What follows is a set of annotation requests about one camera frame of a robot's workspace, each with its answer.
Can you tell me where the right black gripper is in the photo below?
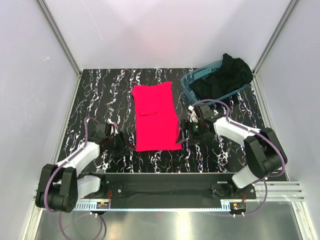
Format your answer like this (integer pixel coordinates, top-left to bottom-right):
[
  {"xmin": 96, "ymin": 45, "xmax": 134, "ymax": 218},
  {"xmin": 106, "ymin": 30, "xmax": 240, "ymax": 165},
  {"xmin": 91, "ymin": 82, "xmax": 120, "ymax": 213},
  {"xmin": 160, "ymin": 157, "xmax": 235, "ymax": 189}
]
[{"xmin": 176, "ymin": 119, "xmax": 206, "ymax": 147}]

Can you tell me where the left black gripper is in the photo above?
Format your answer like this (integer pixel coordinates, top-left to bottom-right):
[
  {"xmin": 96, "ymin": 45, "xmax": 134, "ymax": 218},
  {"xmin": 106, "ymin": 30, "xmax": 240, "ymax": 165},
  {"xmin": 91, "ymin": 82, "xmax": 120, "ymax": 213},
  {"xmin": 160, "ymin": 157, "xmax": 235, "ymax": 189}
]
[{"xmin": 106, "ymin": 130, "xmax": 135, "ymax": 158}]

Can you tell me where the pink red t shirt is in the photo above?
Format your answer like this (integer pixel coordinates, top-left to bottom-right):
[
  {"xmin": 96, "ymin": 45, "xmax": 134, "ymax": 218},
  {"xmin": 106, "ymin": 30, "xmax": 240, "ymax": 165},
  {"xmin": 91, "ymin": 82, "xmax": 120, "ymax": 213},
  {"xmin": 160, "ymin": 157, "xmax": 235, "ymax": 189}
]
[{"xmin": 132, "ymin": 81, "xmax": 182, "ymax": 152}]

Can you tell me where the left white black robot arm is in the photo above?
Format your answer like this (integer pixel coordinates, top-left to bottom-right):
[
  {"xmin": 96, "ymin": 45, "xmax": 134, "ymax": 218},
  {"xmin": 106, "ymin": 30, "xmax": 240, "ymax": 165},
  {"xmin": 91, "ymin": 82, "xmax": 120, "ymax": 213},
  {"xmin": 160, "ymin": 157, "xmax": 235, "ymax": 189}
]
[{"xmin": 35, "ymin": 132, "xmax": 135, "ymax": 213}]

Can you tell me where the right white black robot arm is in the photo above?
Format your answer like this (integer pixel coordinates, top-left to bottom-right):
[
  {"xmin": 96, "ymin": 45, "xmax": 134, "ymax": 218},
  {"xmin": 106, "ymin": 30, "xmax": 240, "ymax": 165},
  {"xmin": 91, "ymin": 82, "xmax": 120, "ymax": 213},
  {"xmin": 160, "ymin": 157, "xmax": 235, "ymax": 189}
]
[{"xmin": 177, "ymin": 116, "xmax": 288, "ymax": 199}]

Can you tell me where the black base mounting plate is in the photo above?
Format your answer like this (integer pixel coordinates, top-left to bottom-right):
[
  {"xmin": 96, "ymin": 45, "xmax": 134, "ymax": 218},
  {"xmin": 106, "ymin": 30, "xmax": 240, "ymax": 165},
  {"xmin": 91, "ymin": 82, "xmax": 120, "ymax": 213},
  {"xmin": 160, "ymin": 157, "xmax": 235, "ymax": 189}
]
[{"xmin": 78, "ymin": 172, "xmax": 257, "ymax": 210}]

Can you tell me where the teal transparent plastic bin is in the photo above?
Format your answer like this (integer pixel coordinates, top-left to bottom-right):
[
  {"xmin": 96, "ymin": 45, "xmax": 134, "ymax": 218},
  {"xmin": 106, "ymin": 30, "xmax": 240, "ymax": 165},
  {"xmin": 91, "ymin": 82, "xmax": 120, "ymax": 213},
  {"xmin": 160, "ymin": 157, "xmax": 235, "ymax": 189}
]
[{"xmin": 180, "ymin": 58, "xmax": 253, "ymax": 104}]

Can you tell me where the black t shirt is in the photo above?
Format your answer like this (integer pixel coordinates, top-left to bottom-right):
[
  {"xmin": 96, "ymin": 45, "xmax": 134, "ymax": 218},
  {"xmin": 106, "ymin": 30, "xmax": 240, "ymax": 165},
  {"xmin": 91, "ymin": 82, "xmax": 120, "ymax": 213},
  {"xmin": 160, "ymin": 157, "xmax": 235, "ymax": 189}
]
[{"xmin": 191, "ymin": 53, "xmax": 248, "ymax": 100}]

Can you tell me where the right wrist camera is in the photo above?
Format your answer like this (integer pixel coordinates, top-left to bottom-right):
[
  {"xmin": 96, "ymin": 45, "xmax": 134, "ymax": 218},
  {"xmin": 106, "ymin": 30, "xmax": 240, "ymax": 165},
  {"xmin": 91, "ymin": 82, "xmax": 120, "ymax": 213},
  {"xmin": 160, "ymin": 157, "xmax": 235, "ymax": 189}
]
[{"xmin": 188, "ymin": 104, "xmax": 215, "ymax": 123}]

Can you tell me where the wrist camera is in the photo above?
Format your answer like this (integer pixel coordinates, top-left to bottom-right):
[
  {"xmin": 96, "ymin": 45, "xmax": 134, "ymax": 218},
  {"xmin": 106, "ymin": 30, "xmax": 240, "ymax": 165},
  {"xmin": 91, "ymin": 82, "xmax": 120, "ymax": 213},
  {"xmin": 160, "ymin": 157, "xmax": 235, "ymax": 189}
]
[
  {"xmin": 188, "ymin": 104, "xmax": 215, "ymax": 123},
  {"xmin": 92, "ymin": 123, "xmax": 118, "ymax": 138}
]

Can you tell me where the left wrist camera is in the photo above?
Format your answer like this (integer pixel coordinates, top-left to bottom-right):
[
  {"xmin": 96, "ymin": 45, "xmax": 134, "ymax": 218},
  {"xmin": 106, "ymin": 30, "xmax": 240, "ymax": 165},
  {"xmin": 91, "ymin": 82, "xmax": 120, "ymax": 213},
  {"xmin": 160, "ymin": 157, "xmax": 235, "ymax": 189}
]
[{"xmin": 92, "ymin": 123, "xmax": 118, "ymax": 138}]

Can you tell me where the white slotted cable duct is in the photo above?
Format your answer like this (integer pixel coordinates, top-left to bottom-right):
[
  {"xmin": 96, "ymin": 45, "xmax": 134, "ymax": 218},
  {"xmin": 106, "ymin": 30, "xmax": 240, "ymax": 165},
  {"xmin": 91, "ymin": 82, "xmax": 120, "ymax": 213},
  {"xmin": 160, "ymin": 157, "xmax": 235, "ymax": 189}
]
[{"xmin": 73, "ymin": 200, "xmax": 231, "ymax": 212}]

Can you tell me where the right aluminium frame post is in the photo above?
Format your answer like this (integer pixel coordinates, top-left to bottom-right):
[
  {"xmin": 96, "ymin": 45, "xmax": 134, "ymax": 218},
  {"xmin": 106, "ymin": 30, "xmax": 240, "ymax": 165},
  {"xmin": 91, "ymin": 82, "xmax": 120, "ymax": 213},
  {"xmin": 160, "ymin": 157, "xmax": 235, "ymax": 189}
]
[{"xmin": 251, "ymin": 0, "xmax": 301, "ymax": 76}]

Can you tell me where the aluminium frame post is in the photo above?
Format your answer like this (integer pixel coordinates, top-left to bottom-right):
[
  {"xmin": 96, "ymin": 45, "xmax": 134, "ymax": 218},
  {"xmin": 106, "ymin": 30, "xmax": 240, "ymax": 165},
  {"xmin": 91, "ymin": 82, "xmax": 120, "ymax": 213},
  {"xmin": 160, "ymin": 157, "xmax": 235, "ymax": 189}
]
[
  {"xmin": 37, "ymin": 0, "xmax": 82, "ymax": 76},
  {"xmin": 251, "ymin": 0, "xmax": 301, "ymax": 76}
]

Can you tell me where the aluminium front rail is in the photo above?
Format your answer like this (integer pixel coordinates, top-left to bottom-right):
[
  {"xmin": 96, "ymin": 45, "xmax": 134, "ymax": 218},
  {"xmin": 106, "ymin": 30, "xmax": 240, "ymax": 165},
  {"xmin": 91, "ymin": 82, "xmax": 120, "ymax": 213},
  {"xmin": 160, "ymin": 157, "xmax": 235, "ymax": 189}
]
[{"xmin": 32, "ymin": 181, "xmax": 305, "ymax": 201}]

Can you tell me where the left aluminium frame post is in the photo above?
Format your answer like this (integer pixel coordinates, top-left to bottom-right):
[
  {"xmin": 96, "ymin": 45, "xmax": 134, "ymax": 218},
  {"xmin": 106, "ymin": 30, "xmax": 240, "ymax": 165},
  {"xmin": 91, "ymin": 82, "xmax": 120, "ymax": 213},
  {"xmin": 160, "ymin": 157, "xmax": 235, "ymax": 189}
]
[{"xmin": 37, "ymin": 0, "xmax": 82, "ymax": 76}]

